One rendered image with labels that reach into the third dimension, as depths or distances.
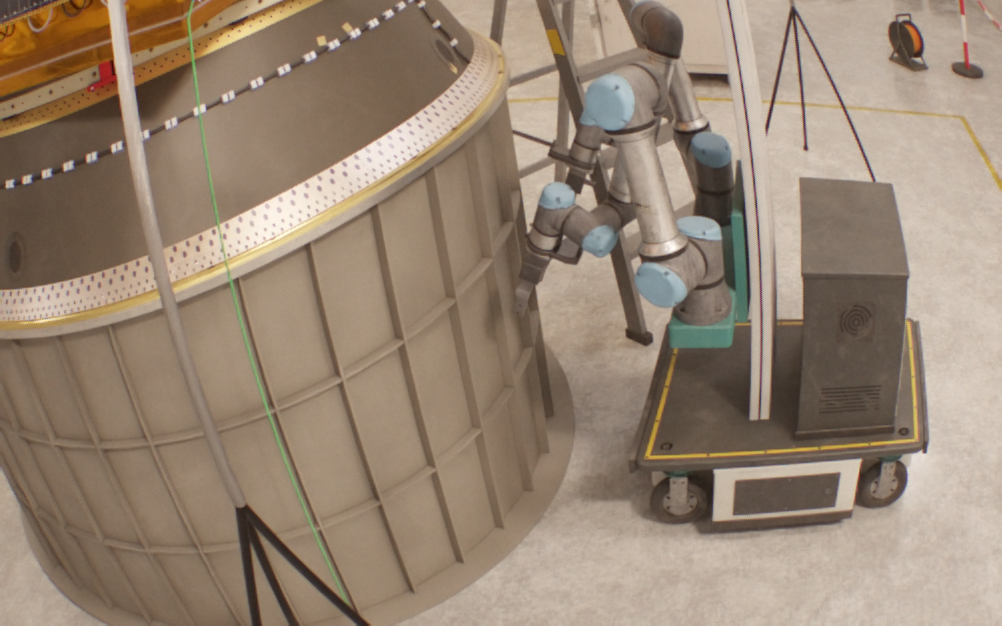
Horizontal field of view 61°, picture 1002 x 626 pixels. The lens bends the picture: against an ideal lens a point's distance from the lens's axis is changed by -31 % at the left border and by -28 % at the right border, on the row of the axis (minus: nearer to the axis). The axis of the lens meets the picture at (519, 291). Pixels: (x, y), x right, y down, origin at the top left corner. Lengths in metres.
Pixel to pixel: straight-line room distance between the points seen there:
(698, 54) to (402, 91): 3.72
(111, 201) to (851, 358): 1.91
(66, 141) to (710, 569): 2.13
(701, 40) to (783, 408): 3.48
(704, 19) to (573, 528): 3.62
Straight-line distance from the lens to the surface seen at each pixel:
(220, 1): 2.18
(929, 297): 4.22
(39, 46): 2.30
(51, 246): 2.49
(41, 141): 2.54
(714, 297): 2.67
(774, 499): 2.98
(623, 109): 2.35
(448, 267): 2.75
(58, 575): 3.56
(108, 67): 2.40
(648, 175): 2.44
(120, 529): 2.88
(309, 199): 2.43
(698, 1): 6.13
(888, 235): 2.84
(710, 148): 3.05
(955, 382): 3.73
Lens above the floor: 2.14
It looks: 29 degrees down
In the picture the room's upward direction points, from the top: 9 degrees counter-clockwise
